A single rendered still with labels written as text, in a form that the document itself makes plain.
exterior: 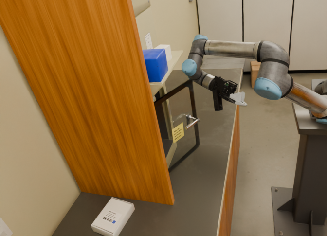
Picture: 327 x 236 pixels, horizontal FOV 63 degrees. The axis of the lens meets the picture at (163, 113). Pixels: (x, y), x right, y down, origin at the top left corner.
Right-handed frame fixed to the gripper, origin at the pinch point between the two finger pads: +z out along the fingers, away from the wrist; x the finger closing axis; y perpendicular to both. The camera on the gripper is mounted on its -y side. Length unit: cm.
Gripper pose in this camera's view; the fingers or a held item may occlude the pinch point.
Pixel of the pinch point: (244, 105)
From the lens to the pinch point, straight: 136.9
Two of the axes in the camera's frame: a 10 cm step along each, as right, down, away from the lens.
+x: 6.8, -1.5, 7.2
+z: 6.8, 4.8, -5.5
